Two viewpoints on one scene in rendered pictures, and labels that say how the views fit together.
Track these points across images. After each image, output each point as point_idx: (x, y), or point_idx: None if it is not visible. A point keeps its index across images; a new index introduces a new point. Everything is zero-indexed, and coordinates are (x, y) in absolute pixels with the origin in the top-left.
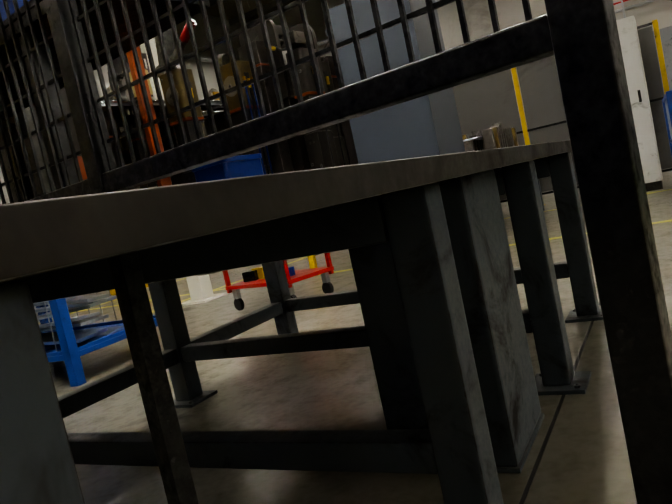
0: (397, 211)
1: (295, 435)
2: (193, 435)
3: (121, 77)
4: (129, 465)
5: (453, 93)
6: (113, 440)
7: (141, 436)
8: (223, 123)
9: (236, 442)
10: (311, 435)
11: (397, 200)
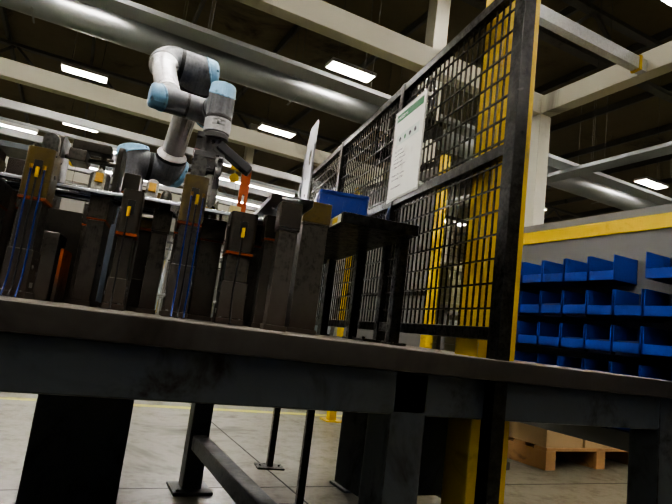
0: None
1: (218, 453)
2: (239, 475)
3: (210, 170)
4: None
5: None
6: (270, 498)
7: (255, 490)
8: (111, 215)
9: (235, 463)
10: (215, 450)
11: None
